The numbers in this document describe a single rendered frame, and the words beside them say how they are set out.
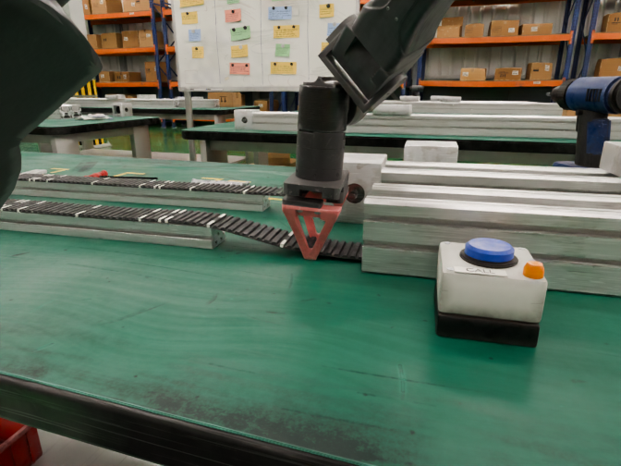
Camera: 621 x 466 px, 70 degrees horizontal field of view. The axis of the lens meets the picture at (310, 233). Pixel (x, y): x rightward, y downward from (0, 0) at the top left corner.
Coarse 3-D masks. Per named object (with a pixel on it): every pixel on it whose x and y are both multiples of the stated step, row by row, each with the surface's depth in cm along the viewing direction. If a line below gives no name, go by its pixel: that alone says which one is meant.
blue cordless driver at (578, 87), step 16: (576, 80) 79; (592, 80) 76; (608, 80) 72; (560, 96) 82; (576, 96) 78; (592, 96) 74; (608, 96) 71; (576, 112) 79; (592, 112) 77; (608, 112) 73; (576, 128) 82; (592, 128) 76; (608, 128) 75; (576, 144) 81; (592, 144) 77; (576, 160) 80; (592, 160) 77
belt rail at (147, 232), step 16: (0, 224) 66; (16, 224) 65; (32, 224) 65; (48, 224) 64; (64, 224) 64; (80, 224) 62; (96, 224) 61; (112, 224) 61; (128, 224) 60; (144, 224) 60; (160, 224) 59; (176, 224) 59; (128, 240) 61; (144, 240) 60; (160, 240) 60; (176, 240) 59; (192, 240) 58; (208, 240) 58
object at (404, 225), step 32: (384, 192) 55; (416, 192) 54; (448, 192) 53; (480, 192) 52; (512, 192) 52; (544, 192) 52; (384, 224) 48; (416, 224) 48; (448, 224) 48; (480, 224) 47; (512, 224) 46; (544, 224) 44; (576, 224) 44; (608, 224) 43; (384, 256) 49; (416, 256) 48; (544, 256) 46; (576, 256) 44; (608, 256) 44; (576, 288) 45; (608, 288) 45
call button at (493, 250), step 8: (472, 240) 39; (480, 240) 39; (488, 240) 39; (496, 240) 39; (472, 248) 38; (480, 248) 37; (488, 248) 37; (496, 248) 37; (504, 248) 37; (512, 248) 38; (472, 256) 38; (480, 256) 37; (488, 256) 37; (496, 256) 36; (504, 256) 37; (512, 256) 37
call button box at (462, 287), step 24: (456, 264) 37; (480, 264) 37; (504, 264) 36; (456, 288) 36; (480, 288) 36; (504, 288) 35; (528, 288) 35; (456, 312) 37; (480, 312) 36; (504, 312) 36; (528, 312) 35; (456, 336) 37; (480, 336) 37; (504, 336) 36; (528, 336) 36
